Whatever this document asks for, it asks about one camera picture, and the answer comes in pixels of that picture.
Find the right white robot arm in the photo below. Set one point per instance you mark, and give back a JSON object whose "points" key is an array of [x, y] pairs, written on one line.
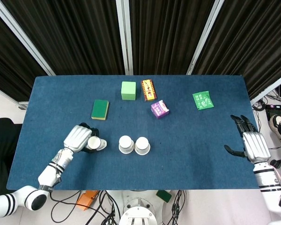
{"points": [[269, 182]]}

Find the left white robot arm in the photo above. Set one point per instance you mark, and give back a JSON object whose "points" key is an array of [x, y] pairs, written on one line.
{"points": [[49, 171]]}

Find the green printed sachet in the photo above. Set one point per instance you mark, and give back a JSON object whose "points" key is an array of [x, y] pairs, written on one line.
{"points": [[202, 100]]}

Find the white frame post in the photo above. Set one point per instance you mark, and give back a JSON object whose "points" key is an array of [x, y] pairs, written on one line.
{"points": [[125, 37], [270, 87], [204, 37], [23, 37]]}

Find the purple tissue packet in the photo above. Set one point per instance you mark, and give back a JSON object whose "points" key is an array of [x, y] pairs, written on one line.
{"points": [[159, 109]]}

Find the orange box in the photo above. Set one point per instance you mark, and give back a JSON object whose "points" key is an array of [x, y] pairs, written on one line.
{"points": [[86, 199]]}

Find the white paper cup blue band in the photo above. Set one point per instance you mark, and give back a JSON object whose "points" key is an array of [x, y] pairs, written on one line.
{"points": [[94, 143], [126, 143], [142, 144]]}

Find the dark pleated curtain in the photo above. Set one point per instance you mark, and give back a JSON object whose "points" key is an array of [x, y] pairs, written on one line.
{"points": [[72, 35], [166, 35], [11, 65], [253, 42]]}

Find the light green foam cube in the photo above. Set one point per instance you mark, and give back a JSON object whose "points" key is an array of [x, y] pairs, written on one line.
{"points": [[128, 90]]}

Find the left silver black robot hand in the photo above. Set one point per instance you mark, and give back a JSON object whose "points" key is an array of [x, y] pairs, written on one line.
{"points": [[77, 138]]}

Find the green and yellow sponge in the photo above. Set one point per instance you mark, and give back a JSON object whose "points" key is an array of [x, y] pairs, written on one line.
{"points": [[100, 109]]}

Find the red and yellow carton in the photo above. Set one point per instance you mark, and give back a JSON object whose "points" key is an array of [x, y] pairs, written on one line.
{"points": [[149, 90]]}

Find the dark green pad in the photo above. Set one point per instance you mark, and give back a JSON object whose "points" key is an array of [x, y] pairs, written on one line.
{"points": [[164, 195]]}

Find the blue tablecloth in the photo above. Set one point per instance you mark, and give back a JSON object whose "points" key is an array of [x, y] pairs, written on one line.
{"points": [[140, 171]]}

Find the black power strip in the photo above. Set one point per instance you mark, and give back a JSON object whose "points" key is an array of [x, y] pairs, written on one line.
{"points": [[278, 107]]}

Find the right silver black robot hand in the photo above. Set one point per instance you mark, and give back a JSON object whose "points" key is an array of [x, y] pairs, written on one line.
{"points": [[256, 145]]}

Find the white robot torso base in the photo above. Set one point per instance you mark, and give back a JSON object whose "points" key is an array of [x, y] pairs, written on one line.
{"points": [[140, 208]]}

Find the white and black shoe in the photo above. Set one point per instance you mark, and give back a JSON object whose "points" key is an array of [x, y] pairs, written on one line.
{"points": [[277, 124]]}

